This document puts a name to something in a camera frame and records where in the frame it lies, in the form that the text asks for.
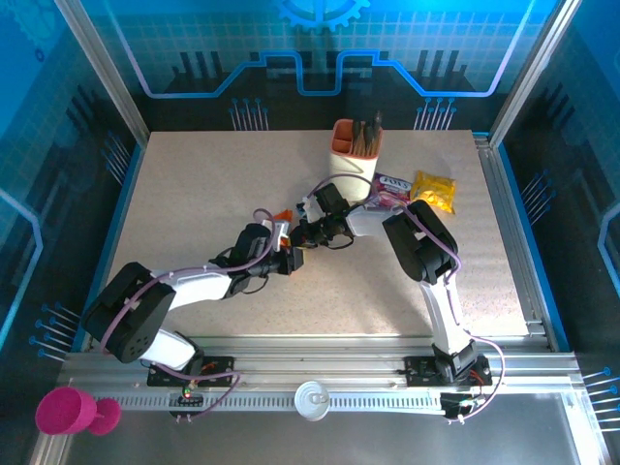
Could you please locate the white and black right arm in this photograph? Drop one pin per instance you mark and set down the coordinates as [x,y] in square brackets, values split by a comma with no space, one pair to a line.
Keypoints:
[368,223]

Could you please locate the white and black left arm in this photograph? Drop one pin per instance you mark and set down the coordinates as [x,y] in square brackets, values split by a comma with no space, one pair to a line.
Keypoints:
[198,290]

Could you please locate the beige utensil holder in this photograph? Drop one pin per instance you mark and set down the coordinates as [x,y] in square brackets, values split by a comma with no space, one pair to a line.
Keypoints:
[349,162]

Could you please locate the wooden utensil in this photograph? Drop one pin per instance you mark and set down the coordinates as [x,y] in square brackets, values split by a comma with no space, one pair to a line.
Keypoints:
[362,147]

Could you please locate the purple candy bag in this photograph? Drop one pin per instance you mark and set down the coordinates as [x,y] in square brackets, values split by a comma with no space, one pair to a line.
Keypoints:
[392,186]

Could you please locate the tall black utensil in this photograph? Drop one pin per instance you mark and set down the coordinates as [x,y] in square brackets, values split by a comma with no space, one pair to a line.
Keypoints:
[376,127]

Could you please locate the yellow snack bag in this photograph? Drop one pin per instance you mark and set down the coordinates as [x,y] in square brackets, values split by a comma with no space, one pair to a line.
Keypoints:
[433,191]

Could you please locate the silver tin can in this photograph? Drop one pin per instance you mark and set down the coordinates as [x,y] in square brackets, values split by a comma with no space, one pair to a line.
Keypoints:
[312,401]

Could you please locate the small circuit board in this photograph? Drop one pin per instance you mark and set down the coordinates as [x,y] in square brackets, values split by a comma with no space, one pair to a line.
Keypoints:
[455,404]
[186,398]

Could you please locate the pink plastic goblet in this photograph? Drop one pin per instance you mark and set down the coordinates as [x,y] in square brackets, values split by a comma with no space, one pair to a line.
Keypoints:
[63,412]

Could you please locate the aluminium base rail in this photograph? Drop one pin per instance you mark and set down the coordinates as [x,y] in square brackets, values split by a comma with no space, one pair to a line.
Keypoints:
[315,361]

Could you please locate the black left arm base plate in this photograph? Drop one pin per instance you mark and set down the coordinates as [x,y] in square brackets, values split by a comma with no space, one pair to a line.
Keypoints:
[218,370]

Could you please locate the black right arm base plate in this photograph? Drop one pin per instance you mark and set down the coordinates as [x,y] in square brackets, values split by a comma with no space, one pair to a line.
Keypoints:
[421,373]

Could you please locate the aluminium side rail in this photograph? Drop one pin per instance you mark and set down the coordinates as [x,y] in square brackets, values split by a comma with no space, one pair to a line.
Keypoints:
[504,218]

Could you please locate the aluminium frame post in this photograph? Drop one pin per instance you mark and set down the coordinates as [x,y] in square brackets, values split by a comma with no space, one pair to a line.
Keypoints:
[533,68]
[97,63]

